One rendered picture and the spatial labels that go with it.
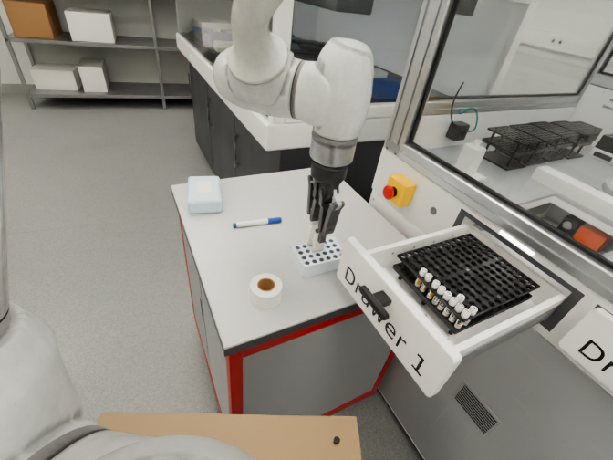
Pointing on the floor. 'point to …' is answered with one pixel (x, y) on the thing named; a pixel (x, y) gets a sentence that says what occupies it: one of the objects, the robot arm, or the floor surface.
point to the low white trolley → (308, 389)
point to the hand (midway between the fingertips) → (316, 236)
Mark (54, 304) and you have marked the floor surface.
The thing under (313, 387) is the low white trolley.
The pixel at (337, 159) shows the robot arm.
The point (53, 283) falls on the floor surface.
